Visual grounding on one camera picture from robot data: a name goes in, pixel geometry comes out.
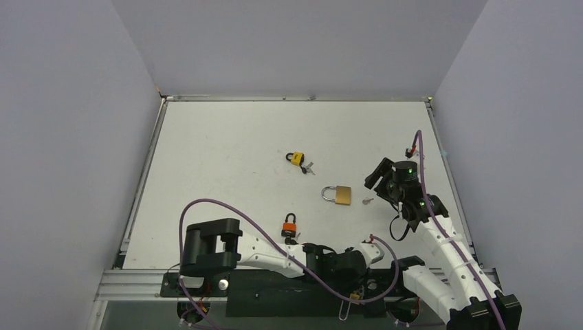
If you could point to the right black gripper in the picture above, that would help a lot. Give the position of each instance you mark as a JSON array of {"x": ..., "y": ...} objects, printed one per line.
[{"x": 380, "y": 173}]

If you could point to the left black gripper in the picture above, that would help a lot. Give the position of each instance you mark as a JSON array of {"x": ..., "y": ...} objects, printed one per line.
[{"x": 346, "y": 287}]

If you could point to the small brass padlock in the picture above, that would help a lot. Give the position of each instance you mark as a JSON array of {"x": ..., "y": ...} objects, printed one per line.
[{"x": 345, "y": 306}]

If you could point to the large brass padlock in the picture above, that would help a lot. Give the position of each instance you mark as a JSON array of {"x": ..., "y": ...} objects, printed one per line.
[{"x": 340, "y": 195}]

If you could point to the orange black padlock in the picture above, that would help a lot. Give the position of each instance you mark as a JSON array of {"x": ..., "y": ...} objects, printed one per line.
[{"x": 289, "y": 227}]

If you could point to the yellow padlock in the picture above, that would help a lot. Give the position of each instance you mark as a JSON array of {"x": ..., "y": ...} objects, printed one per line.
[{"x": 295, "y": 158}]

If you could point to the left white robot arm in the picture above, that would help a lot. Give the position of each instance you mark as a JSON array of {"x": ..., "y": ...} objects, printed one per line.
[{"x": 215, "y": 247}]

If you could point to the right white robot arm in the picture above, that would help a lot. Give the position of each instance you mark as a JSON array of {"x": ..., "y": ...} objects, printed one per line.
[{"x": 469, "y": 299}]

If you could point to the black keys of orange padlock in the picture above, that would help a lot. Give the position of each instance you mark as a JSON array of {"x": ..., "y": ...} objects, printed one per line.
[{"x": 289, "y": 240}]

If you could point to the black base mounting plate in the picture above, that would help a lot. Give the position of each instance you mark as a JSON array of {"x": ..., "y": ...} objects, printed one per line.
[{"x": 398, "y": 302}]

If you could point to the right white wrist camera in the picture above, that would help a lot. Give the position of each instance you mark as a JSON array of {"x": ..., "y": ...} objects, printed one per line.
[{"x": 412, "y": 152}]

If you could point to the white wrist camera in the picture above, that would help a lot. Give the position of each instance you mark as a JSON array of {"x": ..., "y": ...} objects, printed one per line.
[
  {"x": 371, "y": 252},
  {"x": 412, "y": 152}
]

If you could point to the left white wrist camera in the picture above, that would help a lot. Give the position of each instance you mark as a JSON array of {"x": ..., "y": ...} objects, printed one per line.
[{"x": 371, "y": 252}]

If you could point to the aluminium frame rail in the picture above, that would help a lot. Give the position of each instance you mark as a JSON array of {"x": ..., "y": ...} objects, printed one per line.
[{"x": 160, "y": 284}]

